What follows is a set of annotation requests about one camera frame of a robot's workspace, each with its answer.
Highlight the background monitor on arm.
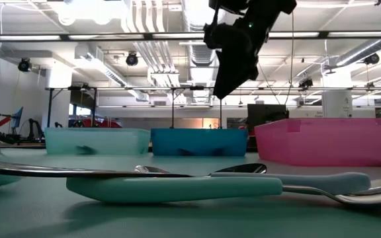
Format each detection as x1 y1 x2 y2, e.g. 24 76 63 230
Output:
11 106 24 130

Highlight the black background monitor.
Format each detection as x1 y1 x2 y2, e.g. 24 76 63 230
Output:
247 104 290 130

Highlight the pink plastic bin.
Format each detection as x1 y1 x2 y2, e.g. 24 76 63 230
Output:
255 118 381 167

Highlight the black background workstation frame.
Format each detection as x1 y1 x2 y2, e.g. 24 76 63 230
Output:
44 85 381 130

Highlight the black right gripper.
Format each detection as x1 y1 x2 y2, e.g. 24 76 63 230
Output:
205 22 261 100

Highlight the red background object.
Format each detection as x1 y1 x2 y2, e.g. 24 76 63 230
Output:
84 118 122 128

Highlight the pale blue handled spoon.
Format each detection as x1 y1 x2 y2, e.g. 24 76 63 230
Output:
134 164 372 196

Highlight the black ceiling camera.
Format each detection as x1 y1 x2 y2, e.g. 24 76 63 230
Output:
125 52 139 67
298 77 314 90
363 52 380 65
17 58 32 73

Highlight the black handled spoon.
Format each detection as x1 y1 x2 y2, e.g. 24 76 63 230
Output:
0 161 268 179

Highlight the silver air duct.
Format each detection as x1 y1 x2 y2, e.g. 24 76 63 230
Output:
181 0 221 104

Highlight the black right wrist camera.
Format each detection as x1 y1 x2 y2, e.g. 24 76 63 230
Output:
209 0 249 14

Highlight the translucent teal plastic bin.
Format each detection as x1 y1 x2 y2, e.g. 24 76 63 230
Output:
44 127 151 155

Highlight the teal handled spoon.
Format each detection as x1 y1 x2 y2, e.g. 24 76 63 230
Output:
65 174 381 210

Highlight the blue plastic bin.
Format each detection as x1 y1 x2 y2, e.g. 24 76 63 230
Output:
150 128 249 157

